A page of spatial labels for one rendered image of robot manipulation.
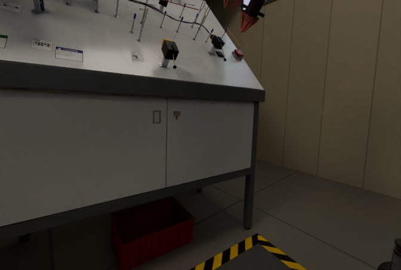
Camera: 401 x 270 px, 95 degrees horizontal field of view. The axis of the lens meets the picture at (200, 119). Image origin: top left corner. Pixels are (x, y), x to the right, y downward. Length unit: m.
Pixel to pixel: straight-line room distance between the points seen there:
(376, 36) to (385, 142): 0.98
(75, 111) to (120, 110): 0.14
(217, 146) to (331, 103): 1.72
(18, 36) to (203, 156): 0.79
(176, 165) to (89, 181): 0.34
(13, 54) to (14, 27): 0.13
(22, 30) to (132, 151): 0.51
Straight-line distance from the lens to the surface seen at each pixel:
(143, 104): 0.76
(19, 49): 0.76
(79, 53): 0.76
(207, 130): 0.91
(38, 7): 0.91
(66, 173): 0.77
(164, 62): 0.80
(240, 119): 1.05
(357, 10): 2.61
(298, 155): 2.60
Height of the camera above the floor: 0.77
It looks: 5 degrees down
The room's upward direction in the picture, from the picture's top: 2 degrees clockwise
